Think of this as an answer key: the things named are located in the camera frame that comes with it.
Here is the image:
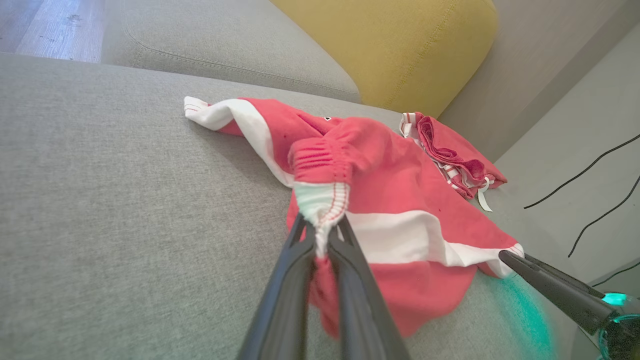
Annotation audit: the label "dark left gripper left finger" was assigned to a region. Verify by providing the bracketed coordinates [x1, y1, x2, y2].
[237, 212, 319, 360]

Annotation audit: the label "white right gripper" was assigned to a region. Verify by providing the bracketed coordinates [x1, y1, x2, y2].
[498, 249, 640, 360]

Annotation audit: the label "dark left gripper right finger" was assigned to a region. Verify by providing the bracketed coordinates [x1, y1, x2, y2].
[327, 215, 412, 360]

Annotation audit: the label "red shorts with white stripe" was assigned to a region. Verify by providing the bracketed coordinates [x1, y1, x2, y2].
[183, 95, 525, 339]

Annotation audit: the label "red basketball jersey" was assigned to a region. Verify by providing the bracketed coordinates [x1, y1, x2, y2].
[398, 111, 509, 213]

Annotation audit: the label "yellow sofa cushion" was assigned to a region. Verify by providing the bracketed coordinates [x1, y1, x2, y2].
[269, 0, 500, 120]

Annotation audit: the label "thin black cable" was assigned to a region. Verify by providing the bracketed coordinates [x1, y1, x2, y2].
[568, 175, 640, 258]
[591, 262, 640, 288]

